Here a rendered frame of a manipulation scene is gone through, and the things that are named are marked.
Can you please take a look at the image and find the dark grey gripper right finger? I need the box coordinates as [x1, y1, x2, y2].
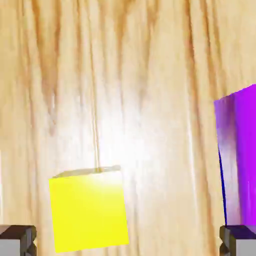
[219, 224, 256, 256]

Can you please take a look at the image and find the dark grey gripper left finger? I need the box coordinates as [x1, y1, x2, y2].
[0, 225, 38, 256]

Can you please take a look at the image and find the small yellow cube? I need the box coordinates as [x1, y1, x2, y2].
[48, 165, 130, 254]

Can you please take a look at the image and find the large purple box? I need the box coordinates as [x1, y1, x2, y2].
[213, 83, 256, 227]

